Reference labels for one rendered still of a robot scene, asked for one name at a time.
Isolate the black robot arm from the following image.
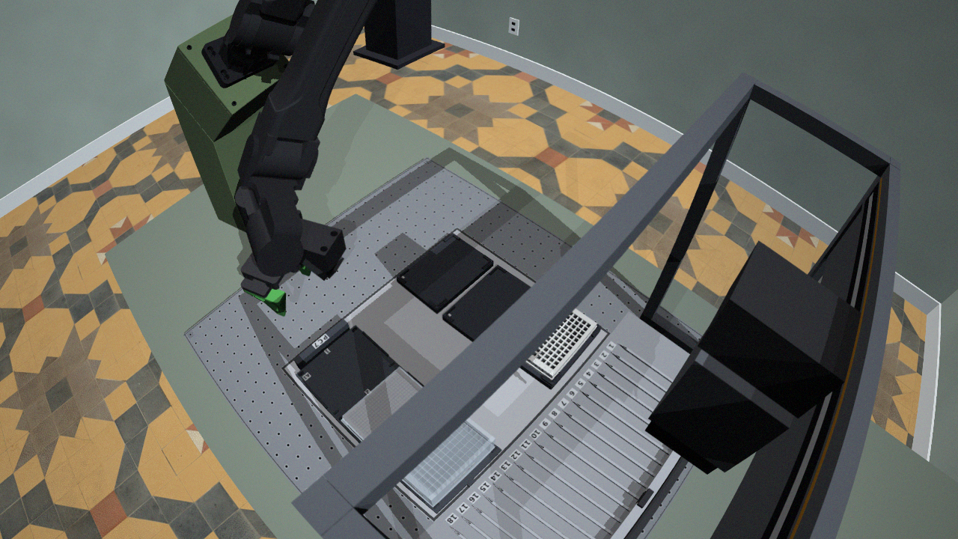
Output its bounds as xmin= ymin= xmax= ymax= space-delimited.
xmin=201 ymin=0 xmax=378 ymax=281

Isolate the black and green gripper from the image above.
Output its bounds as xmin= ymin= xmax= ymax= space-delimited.
xmin=241 ymin=252 xmax=311 ymax=317

